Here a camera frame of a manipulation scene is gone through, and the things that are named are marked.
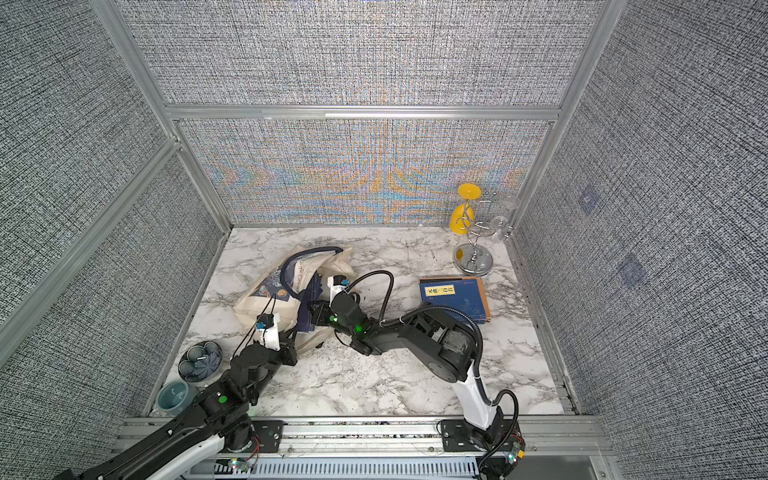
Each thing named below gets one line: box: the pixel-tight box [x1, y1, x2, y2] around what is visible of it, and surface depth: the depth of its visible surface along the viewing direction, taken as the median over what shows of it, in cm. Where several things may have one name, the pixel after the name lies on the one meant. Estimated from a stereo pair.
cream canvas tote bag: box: [232, 246, 357, 351], surface depth 87 cm
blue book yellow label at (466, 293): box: [419, 276, 492, 324], surface depth 94 cm
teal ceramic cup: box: [156, 380, 197, 416], surface depth 77 cm
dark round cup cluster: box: [178, 341, 223, 382], surface depth 85 cm
